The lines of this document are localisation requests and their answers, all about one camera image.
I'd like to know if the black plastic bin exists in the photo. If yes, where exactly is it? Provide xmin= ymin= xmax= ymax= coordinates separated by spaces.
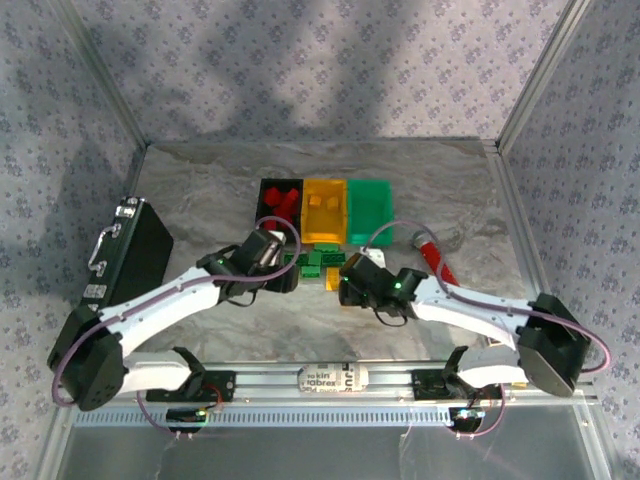
xmin=254 ymin=178 xmax=305 ymax=237

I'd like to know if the yellow plastic bin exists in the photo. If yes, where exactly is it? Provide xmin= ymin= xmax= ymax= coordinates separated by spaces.
xmin=299 ymin=178 xmax=350 ymax=246

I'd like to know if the red tool with grey tip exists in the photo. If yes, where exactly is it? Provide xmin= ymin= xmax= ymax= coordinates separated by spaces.
xmin=410 ymin=230 xmax=460 ymax=287

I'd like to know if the green plastic bin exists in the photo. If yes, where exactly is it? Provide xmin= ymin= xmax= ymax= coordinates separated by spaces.
xmin=345 ymin=178 xmax=396 ymax=249

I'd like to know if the white printed sticker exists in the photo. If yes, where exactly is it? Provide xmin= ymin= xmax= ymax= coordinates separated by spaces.
xmin=297 ymin=364 xmax=371 ymax=394

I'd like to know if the small circuit board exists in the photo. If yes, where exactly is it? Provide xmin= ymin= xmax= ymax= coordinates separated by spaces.
xmin=166 ymin=407 xmax=209 ymax=434
xmin=448 ymin=405 xmax=486 ymax=431

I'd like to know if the grey metal panel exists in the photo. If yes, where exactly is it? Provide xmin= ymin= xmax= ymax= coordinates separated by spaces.
xmin=54 ymin=407 xmax=601 ymax=480

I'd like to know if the black case with metal handle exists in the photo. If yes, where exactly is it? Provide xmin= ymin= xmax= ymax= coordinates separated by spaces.
xmin=74 ymin=196 xmax=175 ymax=324

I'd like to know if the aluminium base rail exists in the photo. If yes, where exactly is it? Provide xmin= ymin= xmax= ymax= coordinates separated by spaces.
xmin=54 ymin=363 xmax=596 ymax=404

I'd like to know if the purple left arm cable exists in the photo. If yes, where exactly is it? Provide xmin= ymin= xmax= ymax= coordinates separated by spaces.
xmin=49 ymin=215 xmax=303 ymax=439

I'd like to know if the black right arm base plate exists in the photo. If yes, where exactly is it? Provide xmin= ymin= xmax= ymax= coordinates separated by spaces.
xmin=412 ymin=368 xmax=496 ymax=401

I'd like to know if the slotted grey cable duct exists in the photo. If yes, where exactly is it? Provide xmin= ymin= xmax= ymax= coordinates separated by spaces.
xmin=69 ymin=407 xmax=461 ymax=427

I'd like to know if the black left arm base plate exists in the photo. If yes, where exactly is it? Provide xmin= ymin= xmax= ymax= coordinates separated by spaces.
xmin=144 ymin=368 xmax=236 ymax=404

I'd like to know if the aluminium frame post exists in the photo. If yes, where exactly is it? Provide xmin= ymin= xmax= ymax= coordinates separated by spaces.
xmin=49 ymin=0 xmax=151 ymax=149
xmin=496 ymin=0 xmax=594 ymax=151

